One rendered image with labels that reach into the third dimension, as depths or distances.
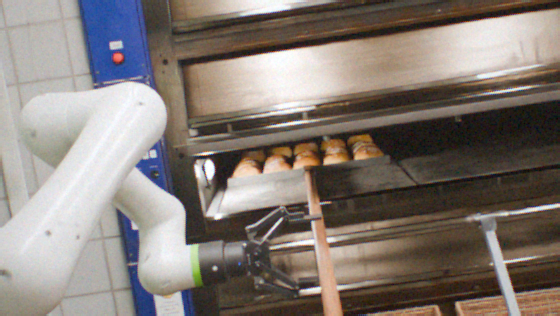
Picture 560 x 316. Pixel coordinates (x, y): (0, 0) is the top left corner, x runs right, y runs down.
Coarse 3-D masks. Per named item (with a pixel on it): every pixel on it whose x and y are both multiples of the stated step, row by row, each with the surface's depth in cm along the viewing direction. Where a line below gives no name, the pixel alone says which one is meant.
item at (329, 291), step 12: (312, 180) 253; (312, 192) 234; (312, 204) 219; (312, 228) 196; (324, 228) 195; (324, 240) 181; (324, 252) 171; (324, 264) 163; (324, 276) 155; (324, 288) 149; (336, 288) 149; (324, 300) 143; (336, 300) 141; (324, 312) 139; (336, 312) 135
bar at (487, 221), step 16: (512, 208) 196; (528, 208) 195; (544, 208) 194; (416, 224) 196; (432, 224) 195; (448, 224) 195; (464, 224) 195; (480, 224) 195; (496, 224) 194; (304, 240) 196; (336, 240) 195; (352, 240) 195; (368, 240) 196; (496, 240) 193; (272, 256) 197; (496, 256) 190; (496, 272) 189; (512, 304) 182
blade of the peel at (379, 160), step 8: (384, 152) 290; (320, 160) 305; (352, 160) 279; (360, 160) 279; (368, 160) 279; (376, 160) 279; (384, 160) 279; (320, 168) 280; (328, 168) 280; (336, 168) 280; (344, 168) 280; (352, 168) 280; (232, 176) 298; (248, 176) 281; (256, 176) 280; (264, 176) 280; (272, 176) 280; (280, 176) 280; (288, 176) 280; (296, 176) 280; (232, 184) 281; (240, 184) 281
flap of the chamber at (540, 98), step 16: (528, 96) 213; (544, 96) 213; (416, 112) 214; (432, 112) 214; (448, 112) 214; (464, 112) 214; (480, 112) 230; (320, 128) 215; (336, 128) 214; (352, 128) 214; (368, 128) 214; (208, 144) 215; (224, 144) 215; (240, 144) 215; (256, 144) 215
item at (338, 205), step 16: (480, 176) 235; (496, 176) 232; (512, 176) 231; (528, 176) 231; (544, 176) 231; (368, 192) 237; (384, 192) 234; (400, 192) 232; (416, 192) 232; (432, 192) 232; (448, 192) 232; (464, 192) 232; (480, 192) 232; (256, 208) 238; (272, 208) 235; (288, 208) 233; (304, 208) 233; (336, 208) 233; (352, 208) 233; (368, 208) 233; (208, 224) 233; (224, 224) 233; (240, 224) 233; (272, 224) 233
